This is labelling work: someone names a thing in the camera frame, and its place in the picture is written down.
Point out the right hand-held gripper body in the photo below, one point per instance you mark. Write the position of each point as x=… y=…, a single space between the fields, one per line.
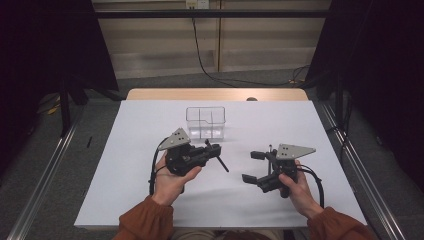
x=290 y=151

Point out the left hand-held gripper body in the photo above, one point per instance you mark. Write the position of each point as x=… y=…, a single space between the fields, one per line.
x=181 y=160

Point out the black pen with silver cap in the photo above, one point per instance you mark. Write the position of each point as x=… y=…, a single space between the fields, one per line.
x=270 y=146

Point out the black pen with brush tip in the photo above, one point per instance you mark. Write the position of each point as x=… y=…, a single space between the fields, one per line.
x=223 y=165

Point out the clear plastic organizer box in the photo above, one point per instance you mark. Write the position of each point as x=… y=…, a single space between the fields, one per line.
x=205 y=123

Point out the person's left hand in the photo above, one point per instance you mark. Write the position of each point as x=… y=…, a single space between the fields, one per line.
x=170 y=186

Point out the person's right hand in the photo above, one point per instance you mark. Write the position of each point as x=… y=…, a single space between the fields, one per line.
x=301 y=193

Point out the white table sheet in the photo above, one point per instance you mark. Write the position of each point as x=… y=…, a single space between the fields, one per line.
x=216 y=206

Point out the person's legs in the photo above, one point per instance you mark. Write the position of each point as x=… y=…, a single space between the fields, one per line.
x=226 y=235

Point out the small black stick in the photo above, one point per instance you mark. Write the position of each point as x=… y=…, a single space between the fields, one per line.
x=89 y=142

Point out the black curtain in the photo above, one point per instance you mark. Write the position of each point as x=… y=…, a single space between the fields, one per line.
x=46 y=50
x=383 y=66

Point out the black horizontal bar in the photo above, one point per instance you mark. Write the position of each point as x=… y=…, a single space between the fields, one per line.
x=213 y=13

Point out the metal floor rail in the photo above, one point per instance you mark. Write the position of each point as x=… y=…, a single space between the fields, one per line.
x=43 y=183
x=383 y=210

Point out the black stand post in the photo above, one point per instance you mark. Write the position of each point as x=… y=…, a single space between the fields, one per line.
x=64 y=110

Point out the white wall power outlet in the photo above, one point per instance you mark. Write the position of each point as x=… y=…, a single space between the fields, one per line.
x=197 y=3

